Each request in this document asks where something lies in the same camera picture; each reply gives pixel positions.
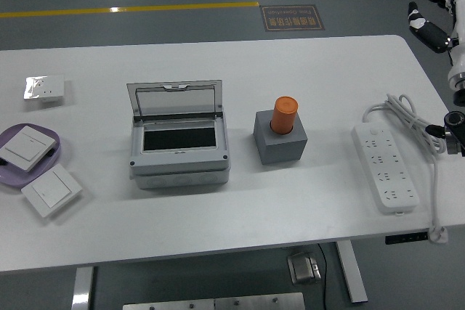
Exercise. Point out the grey junction box clear lid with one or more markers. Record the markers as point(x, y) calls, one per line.
point(178, 165)

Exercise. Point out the orange cylinder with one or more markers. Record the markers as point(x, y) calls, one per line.
point(285, 115)

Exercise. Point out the white wall switch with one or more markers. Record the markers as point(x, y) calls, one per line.
point(27, 146)
point(51, 189)

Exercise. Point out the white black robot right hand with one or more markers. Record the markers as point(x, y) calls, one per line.
point(458, 34)

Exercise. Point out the metal base plate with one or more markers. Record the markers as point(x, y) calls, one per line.
point(259, 302)
point(169, 305)

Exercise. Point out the metal floor box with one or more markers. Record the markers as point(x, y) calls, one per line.
point(303, 268)

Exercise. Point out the grey cube with round hole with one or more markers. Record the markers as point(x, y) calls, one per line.
point(281, 148)

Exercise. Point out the yellow floor tape line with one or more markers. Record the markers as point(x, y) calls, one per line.
point(127, 9)

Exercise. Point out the white table leg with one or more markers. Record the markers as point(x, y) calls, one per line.
point(82, 288)
point(350, 273)

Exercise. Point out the white wall socket in plastic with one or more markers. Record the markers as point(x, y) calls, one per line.
point(45, 86)

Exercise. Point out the purple tray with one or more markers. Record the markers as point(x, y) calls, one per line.
point(11, 179)

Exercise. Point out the white power strip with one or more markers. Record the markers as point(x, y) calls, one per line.
point(385, 165)

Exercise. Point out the black table control panel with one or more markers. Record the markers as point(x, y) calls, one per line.
point(406, 237)

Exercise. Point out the brown floor sign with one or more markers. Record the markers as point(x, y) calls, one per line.
point(292, 17)

